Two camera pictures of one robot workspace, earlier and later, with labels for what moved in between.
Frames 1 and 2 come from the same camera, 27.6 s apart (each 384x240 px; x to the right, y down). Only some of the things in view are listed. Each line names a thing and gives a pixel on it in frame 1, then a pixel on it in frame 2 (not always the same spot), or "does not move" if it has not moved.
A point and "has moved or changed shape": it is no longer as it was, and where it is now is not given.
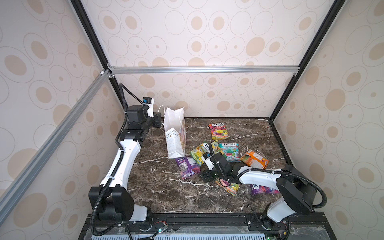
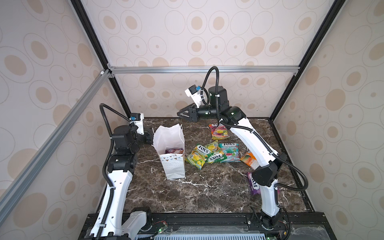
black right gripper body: x=219 y=175 → x=204 y=112
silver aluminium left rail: x=10 y=193 does not move
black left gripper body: x=153 y=122 → x=146 y=138
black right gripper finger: x=207 y=175 → x=186 y=116
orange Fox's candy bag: x=253 y=159 does not move
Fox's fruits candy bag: x=218 y=131 does not move
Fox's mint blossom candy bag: x=231 y=150 does not move
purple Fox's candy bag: x=256 y=189 does not move
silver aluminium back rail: x=208 y=69 does not move
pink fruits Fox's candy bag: x=231 y=188 → x=179 y=151
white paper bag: x=174 y=123 has moved or changed shape
